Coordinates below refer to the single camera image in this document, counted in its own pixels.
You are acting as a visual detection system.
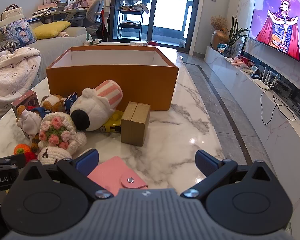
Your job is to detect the orange cardboard box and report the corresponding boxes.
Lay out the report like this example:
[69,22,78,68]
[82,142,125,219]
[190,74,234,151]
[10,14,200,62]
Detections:
[46,46,179,112]

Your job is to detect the printed shopping bag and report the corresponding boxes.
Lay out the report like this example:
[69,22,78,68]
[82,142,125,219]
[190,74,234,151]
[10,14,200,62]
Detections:
[84,39,102,47]

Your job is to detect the brown plush dog sailor outfit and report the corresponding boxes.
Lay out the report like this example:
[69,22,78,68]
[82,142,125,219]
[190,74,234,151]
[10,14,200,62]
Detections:
[16,94,68,153]

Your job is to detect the pink object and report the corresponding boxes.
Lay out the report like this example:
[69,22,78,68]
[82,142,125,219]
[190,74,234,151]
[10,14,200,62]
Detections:
[231,57,247,68]

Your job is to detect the blue paper tag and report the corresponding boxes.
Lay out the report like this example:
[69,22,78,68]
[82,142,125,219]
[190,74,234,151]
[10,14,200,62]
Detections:
[63,92,78,113]

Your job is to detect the yellow pillow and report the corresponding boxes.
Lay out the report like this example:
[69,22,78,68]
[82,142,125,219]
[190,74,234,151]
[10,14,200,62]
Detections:
[33,21,72,40]

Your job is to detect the small brown cardboard box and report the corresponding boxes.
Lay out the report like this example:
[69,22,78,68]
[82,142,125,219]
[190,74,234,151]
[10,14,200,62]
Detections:
[120,101,151,147]

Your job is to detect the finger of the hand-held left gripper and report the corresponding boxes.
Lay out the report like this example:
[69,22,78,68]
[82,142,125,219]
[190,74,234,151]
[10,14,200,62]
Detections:
[0,153,26,167]

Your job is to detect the dark printed card box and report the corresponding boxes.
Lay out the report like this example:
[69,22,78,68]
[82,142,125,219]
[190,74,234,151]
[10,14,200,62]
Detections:
[11,90,40,120]

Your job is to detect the grey desk chair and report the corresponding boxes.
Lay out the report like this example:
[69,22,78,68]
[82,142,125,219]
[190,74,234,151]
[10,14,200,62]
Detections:
[86,0,105,34]

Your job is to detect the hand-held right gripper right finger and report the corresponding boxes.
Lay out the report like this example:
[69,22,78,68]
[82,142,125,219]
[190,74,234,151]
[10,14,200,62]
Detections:
[180,149,278,199]

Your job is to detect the blue floral pillow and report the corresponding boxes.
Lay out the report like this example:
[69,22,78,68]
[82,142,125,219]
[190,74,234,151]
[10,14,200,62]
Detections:
[0,18,37,48]

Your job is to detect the black shelf cart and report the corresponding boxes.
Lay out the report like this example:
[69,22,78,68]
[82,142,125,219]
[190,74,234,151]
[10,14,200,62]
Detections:
[117,4,143,42]

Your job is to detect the black cable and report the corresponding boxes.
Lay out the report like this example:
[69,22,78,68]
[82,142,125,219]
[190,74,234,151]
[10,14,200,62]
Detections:
[260,87,297,125]

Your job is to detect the dried flowers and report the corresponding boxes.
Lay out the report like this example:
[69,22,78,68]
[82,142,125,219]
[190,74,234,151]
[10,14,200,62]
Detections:
[210,16,228,32]

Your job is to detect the white printed blanket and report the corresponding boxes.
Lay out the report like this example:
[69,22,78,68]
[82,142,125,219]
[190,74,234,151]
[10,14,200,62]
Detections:
[0,46,42,128]

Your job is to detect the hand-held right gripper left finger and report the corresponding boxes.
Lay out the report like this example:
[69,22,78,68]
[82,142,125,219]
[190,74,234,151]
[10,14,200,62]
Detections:
[14,149,114,200]

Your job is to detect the orange crochet persimmon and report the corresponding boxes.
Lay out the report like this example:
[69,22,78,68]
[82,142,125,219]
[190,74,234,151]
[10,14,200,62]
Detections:
[14,144,38,162]

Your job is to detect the black checked pillow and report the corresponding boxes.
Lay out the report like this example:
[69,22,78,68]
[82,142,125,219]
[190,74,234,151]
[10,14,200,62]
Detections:
[0,39,20,53]

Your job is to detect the pile of books and boxes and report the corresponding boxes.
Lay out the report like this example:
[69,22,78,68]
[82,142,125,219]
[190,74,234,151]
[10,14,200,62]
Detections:
[31,0,94,18]

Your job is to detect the grey study desk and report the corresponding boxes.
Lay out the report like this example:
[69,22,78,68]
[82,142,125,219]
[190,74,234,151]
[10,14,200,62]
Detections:
[30,7,95,27]

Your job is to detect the pink wallet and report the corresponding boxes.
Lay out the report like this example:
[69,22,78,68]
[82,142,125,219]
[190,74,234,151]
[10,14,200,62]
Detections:
[87,156,148,197]

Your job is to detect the white crochet toy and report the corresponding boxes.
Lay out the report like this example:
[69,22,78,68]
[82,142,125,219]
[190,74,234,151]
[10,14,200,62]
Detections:
[37,147,90,165]

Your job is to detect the white plush dog striped hat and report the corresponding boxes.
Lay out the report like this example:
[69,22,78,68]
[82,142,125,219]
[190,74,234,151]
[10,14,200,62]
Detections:
[69,79,123,132]

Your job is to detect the crochet flower bouquet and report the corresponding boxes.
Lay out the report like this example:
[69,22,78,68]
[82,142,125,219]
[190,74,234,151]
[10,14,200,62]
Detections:
[37,112,87,153]

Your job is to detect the cream bear cushion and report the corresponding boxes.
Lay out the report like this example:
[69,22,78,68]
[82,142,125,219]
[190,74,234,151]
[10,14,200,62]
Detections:
[0,4,24,22]

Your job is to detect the white router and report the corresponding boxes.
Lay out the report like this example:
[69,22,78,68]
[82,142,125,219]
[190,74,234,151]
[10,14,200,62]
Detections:
[259,66,278,89]

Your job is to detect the yellow pear toy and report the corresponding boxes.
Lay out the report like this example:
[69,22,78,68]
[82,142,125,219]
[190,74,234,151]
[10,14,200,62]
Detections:
[100,110,124,133]

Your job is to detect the wall television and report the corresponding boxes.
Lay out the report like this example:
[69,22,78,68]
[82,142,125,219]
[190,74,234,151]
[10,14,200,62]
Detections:
[247,0,300,68]

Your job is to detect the brown round vase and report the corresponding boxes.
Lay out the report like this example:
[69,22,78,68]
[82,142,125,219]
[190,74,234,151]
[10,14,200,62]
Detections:
[211,30,229,50]

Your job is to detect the green leafy plant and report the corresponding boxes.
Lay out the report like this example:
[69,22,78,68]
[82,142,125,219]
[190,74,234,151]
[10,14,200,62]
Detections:
[226,16,249,47]

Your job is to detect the glass sliding door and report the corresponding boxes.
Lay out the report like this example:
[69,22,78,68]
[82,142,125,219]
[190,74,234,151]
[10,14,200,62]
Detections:
[107,0,203,53]

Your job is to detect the grey sofa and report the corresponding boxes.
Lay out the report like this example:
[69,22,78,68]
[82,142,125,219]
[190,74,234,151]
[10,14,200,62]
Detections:
[0,12,88,90]

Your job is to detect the white marble tv cabinet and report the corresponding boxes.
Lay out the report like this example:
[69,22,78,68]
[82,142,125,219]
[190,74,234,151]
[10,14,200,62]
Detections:
[205,45,300,155]

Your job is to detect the red box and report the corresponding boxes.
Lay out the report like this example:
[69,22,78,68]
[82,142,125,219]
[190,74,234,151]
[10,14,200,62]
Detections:
[240,56,255,67]

